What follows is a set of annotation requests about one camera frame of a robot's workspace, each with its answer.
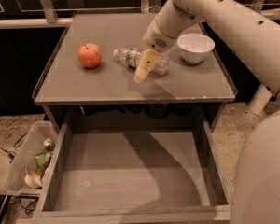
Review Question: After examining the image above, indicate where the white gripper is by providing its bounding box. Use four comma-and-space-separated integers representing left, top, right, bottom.
133, 19, 178, 83

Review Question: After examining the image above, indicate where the clear plastic water bottle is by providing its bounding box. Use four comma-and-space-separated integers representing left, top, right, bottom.
113, 48, 168, 75

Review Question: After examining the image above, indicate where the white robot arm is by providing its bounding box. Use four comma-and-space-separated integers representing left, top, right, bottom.
144, 0, 280, 224

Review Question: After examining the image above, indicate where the open grey top drawer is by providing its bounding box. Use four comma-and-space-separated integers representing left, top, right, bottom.
15, 105, 237, 224

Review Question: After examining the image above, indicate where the white ceramic bowl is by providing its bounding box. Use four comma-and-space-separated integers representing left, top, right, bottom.
177, 34, 215, 64

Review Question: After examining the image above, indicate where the red apple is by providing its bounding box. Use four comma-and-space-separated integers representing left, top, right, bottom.
77, 43, 102, 68

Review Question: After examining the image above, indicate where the metal window railing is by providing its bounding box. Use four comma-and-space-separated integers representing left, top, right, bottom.
0, 0, 280, 31

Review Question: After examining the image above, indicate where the metal drink can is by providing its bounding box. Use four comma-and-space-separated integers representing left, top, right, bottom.
43, 138, 55, 151

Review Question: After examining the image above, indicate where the green crumpled bag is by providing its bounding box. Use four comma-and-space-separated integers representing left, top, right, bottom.
35, 152, 52, 170

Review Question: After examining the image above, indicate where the small beige cup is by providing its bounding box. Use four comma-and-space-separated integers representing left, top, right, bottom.
24, 169, 43, 189

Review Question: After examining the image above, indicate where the translucent plastic bin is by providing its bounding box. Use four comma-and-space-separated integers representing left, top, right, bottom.
2, 121, 58, 197

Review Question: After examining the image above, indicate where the black floor cable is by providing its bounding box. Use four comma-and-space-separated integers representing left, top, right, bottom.
0, 132, 29, 164

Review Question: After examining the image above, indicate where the blue cable under bin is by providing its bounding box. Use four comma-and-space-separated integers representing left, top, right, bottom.
18, 196, 39, 215

